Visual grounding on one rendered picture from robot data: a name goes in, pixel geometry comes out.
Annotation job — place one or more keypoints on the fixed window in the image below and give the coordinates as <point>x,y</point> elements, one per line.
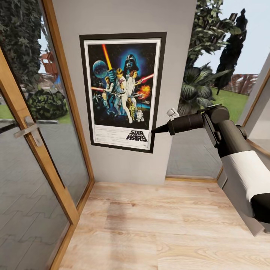
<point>228,63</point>

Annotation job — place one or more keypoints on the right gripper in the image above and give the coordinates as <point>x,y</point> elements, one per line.
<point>179,124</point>

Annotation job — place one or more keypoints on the door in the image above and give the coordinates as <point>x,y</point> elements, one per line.
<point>46,174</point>

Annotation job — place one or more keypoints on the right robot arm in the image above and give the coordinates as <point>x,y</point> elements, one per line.
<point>248,177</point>

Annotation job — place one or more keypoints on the poster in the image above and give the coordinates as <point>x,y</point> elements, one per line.
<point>122,78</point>

